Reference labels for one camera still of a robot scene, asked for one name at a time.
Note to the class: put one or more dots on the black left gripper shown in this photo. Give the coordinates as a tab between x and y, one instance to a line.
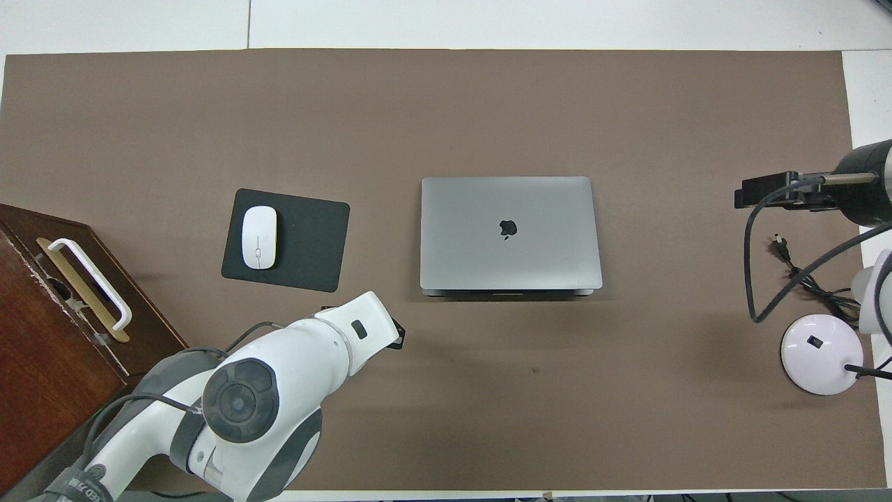
398	338

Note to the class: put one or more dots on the black mouse pad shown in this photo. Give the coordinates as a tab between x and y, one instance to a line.
310	240

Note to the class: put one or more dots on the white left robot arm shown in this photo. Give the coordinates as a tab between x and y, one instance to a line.
300	369

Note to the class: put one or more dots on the brown wooden box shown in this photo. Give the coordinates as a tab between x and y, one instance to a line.
49	348

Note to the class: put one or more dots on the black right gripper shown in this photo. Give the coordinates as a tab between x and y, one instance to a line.
867	202

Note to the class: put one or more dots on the brown table mat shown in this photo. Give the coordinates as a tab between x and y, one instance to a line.
488	404

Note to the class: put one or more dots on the silver laptop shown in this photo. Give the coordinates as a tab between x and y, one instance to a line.
543	237

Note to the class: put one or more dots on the white computer mouse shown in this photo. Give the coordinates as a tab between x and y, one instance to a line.
259	237

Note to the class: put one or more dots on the white desk lamp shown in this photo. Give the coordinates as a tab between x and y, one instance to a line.
819	362

